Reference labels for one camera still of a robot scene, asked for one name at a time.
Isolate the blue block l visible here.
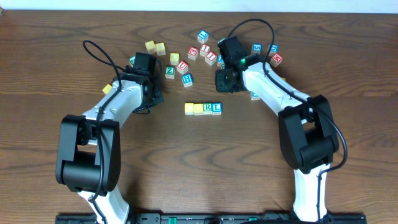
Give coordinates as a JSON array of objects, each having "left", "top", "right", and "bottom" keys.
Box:
[
  {"left": 211, "top": 103, "right": 223, "bottom": 115},
  {"left": 197, "top": 30, "right": 209, "bottom": 44}
]

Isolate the green block R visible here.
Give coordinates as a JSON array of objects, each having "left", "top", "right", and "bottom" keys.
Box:
[{"left": 203, "top": 103, "right": 213, "bottom": 115}]

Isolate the yellow block C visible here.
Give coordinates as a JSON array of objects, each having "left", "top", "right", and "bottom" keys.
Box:
[{"left": 184, "top": 103, "right": 194, "bottom": 115}]

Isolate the yellow block O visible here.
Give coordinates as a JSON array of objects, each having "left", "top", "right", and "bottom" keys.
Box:
[{"left": 193, "top": 103, "right": 203, "bottom": 116}]

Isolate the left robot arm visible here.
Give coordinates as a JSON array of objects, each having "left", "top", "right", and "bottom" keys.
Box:
[{"left": 55, "top": 53, "right": 163, "bottom": 223}]

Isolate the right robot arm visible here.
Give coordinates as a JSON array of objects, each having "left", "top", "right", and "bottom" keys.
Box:
[{"left": 215, "top": 36, "right": 339, "bottom": 222}]

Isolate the blue block D centre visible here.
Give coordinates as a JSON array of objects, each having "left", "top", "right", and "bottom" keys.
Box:
[{"left": 217, "top": 55, "right": 224, "bottom": 67}]

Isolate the blue block d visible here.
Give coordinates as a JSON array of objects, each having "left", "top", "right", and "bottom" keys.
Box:
[
  {"left": 269, "top": 44, "right": 279, "bottom": 57},
  {"left": 217, "top": 55, "right": 224, "bottom": 67}
]

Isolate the green block Z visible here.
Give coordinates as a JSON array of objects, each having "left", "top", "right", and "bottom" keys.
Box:
[{"left": 165, "top": 66, "right": 175, "bottom": 79}]

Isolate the blue block T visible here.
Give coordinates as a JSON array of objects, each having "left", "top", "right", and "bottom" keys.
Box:
[{"left": 251, "top": 92, "right": 261, "bottom": 101}]

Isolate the red block I lower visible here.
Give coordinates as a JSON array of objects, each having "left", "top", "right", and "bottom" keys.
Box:
[{"left": 205, "top": 51, "right": 218, "bottom": 66}]

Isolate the red block i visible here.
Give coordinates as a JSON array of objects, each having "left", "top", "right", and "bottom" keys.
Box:
[
  {"left": 205, "top": 51, "right": 218, "bottom": 66},
  {"left": 200, "top": 44, "right": 211, "bottom": 57}
]

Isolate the blue block H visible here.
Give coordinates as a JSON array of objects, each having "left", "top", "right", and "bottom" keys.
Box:
[{"left": 182, "top": 73, "right": 193, "bottom": 88}]

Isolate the red block I upper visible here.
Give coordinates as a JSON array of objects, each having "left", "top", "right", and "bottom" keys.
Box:
[{"left": 200, "top": 44, "right": 211, "bottom": 57}]

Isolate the green block L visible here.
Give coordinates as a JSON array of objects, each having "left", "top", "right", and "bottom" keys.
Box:
[{"left": 129, "top": 56, "right": 136, "bottom": 67}]

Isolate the blue block 5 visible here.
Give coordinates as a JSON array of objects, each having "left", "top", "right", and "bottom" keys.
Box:
[{"left": 251, "top": 43, "right": 262, "bottom": 54}]

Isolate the red block U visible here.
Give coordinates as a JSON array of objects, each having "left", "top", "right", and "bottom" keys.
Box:
[{"left": 176, "top": 60, "right": 189, "bottom": 75}]

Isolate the yellow block centre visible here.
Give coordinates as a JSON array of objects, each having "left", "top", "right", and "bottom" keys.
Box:
[{"left": 170, "top": 52, "right": 180, "bottom": 65}]

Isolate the yellow block far left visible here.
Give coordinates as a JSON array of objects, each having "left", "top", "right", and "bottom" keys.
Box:
[{"left": 102, "top": 84, "right": 113, "bottom": 95}]

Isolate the red block E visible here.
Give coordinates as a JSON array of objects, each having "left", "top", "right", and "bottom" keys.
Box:
[{"left": 187, "top": 47, "right": 199, "bottom": 60}]

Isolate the yellow block S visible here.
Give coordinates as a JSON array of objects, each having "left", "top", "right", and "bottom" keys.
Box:
[{"left": 155, "top": 42, "right": 166, "bottom": 56}]

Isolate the yellow block upper left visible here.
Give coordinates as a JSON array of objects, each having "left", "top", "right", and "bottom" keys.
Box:
[{"left": 145, "top": 40, "right": 156, "bottom": 54}]

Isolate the red block M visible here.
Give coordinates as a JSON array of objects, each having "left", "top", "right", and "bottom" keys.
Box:
[{"left": 269, "top": 54, "right": 283, "bottom": 67}]

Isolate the blue block top L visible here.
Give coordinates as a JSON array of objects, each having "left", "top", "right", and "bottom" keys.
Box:
[{"left": 197, "top": 30, "right": 209, "bottom": 44}]

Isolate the blue block D right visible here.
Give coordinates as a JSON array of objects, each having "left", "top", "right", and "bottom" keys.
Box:
[{"left": 269, "top": 44, "right": 279, "bottom": 57}]

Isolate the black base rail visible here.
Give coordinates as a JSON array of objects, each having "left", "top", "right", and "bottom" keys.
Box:
[{"left": 55, "top": 211, "right": 368, "bottom": 224}]

